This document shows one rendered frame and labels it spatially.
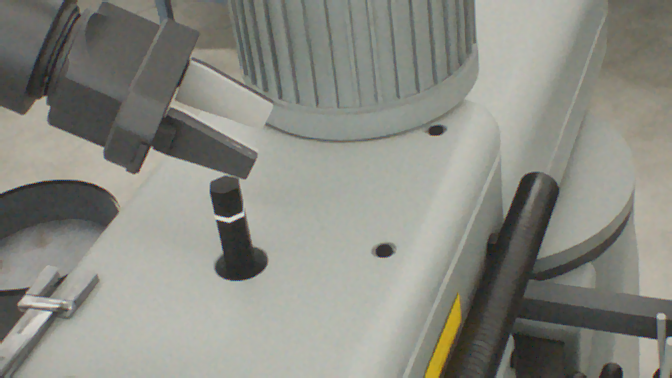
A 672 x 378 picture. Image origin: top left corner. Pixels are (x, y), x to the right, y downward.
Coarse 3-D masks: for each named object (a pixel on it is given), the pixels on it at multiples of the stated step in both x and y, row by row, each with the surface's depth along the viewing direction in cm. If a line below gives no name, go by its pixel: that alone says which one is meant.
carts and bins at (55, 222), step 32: (32, 192) 320; (64, 192) 321; (96, 192) 316; (0, 224) 320; (32, 224) 325; (64, 224) 323; (96, 224) 321; (0, 256) 314; (32, 256) 313; (64, 256) 311; (0, 288) 303; (0, 320) 291
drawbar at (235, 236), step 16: (224, 176) 75; (224, 192) 73; (240, 192) 74; (224, 208) 74; (240, 208) 74; (224, 224) 75; (240, 224) 75; (224, 240) 76; (240, 240) 76; (224, 256) 77; (240, 256) 76; (240, 272) 77; (256, 272) 78
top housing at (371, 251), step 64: (256, 128) 92; (448, 128) 88; (192, 192) 85; (256, 192) 84; (320, 192) 84; (384, 192) 83; (448, 192) 82; (128, 256) 80; (192, 256) 79; (256, 256) 80; (320, 256) 77; (384, 256) 77; (448, 256) 79; (64, 320) 75; (128, 320) 74; (192, 320) 74; (256, 320) 73; (320, 320) 72; (384, 320) 72; (448, 320) 81
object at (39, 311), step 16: (48, 272) 78; (96, 272) 78; (32, 288) 77; (48, 288) 78; (80, 288) 77; (32, 304) 76; (48, 304) 76; (64, 304) 75; (80, 304) 76; (32, 320) 74; (48, 320) 74; (16, 336) 73; (32, 336) 73; (0, 352) 72; (16, 352) 72; (0, 368) 71; (16, 368) 72
